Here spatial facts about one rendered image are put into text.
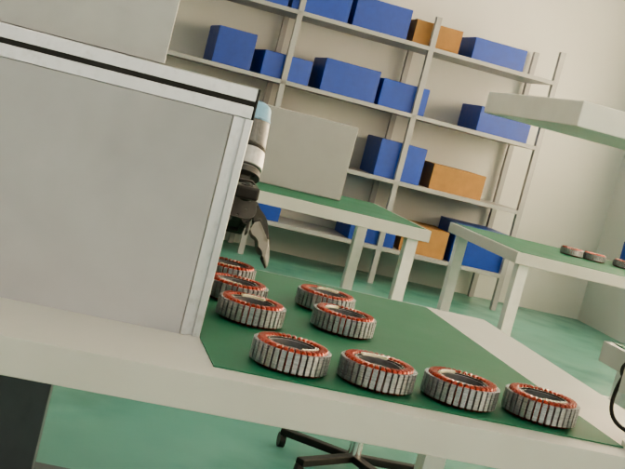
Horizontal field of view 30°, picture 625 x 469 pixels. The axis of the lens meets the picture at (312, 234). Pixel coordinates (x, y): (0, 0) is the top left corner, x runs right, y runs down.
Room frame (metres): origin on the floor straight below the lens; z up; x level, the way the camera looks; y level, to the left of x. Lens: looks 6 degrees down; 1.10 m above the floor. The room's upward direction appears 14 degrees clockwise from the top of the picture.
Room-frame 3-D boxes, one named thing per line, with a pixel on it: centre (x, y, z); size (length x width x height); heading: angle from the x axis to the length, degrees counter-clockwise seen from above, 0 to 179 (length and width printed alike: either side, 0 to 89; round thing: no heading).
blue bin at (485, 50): (8.93, -0.96, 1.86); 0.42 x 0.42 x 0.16; 14
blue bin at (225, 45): (8.47, 0.91, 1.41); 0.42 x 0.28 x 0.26; 16
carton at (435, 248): (8.89, -0.78, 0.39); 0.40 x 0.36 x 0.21; 13
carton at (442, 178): (8.93, -0.91, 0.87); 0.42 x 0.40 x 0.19; 103
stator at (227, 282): (2.03, 0.11, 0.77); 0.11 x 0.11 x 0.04
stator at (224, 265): (2.22, 0.14, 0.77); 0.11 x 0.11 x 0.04
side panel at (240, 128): (1.79, 0.17, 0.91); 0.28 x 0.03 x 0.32; 14
